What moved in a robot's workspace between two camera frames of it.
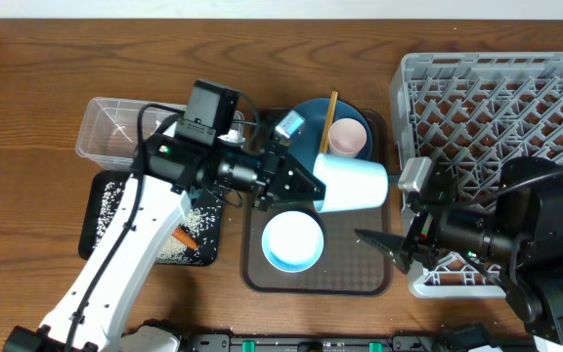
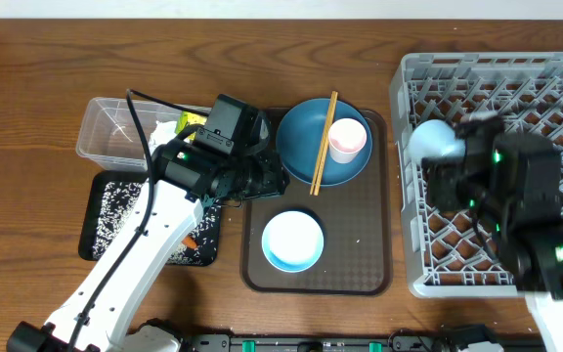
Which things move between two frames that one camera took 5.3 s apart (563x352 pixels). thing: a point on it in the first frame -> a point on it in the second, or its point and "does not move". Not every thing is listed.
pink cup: (346, 138) does not move
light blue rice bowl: (292, 242) does not move
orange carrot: (185, 238) does not move
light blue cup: (350, 183) -> (435, 138)
